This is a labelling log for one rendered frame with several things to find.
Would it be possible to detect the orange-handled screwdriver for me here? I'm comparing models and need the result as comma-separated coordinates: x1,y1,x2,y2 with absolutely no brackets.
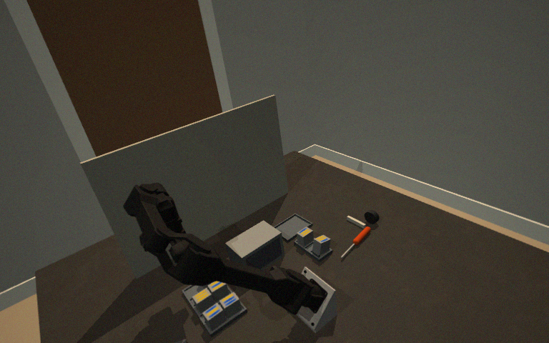
341,227,371,258

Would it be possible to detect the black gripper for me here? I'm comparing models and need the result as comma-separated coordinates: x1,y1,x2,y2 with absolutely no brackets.
165,215,189,263

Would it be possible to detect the cream flat bar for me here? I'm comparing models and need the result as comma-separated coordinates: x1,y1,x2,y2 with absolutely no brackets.
347,216,366,229

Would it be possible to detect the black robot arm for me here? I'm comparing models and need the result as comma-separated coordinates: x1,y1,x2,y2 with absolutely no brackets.
123,183,327,315

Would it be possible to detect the grey flat panel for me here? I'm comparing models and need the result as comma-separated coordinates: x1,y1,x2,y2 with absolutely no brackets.
80,95,289,279

